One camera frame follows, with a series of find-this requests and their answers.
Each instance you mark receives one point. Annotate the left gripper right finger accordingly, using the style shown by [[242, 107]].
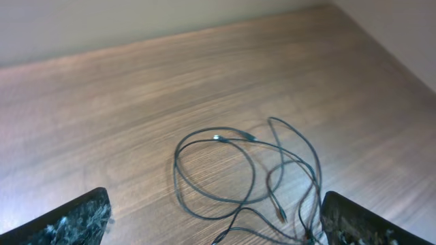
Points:
[[346, 222]]

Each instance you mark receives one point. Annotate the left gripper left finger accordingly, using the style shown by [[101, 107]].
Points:
[[81, 221]]

